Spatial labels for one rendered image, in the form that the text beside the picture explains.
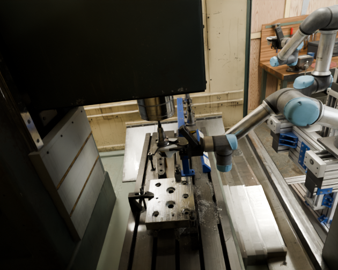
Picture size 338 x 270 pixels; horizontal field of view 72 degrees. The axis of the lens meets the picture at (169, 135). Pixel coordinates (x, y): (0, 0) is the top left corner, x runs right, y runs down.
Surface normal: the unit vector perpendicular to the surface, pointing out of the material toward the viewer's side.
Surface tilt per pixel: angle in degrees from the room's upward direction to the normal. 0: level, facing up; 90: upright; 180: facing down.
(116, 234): 0
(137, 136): 24
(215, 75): 90
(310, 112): 87
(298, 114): 87
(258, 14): 90
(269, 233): 8
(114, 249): 0
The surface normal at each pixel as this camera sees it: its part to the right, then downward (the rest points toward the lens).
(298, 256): -0.42, -0.79
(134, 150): -0.15, -0.55
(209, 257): -0.13, -0.86
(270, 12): 0.07, 0.49
